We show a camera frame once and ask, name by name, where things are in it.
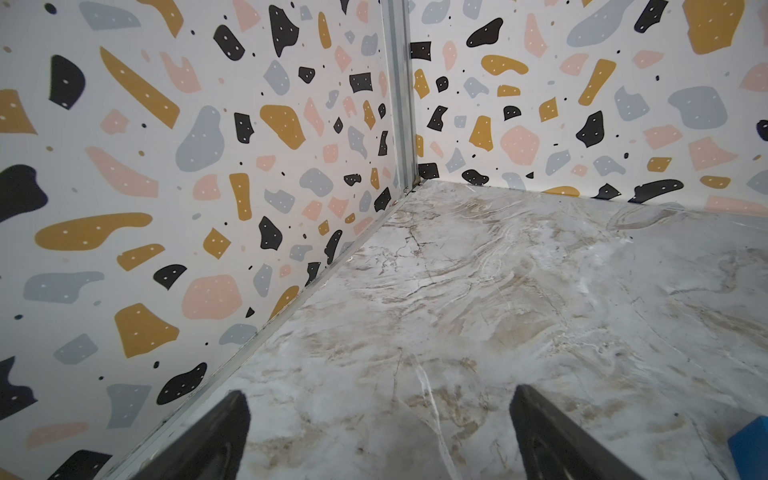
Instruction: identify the blue cube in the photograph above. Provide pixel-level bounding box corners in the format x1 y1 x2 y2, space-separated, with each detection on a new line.
727 416 768 480

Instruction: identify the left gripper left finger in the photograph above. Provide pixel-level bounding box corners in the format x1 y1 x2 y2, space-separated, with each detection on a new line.
134 390 251 480

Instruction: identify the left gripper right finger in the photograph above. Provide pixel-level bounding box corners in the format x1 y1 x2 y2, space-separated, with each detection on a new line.
509 384 640 479

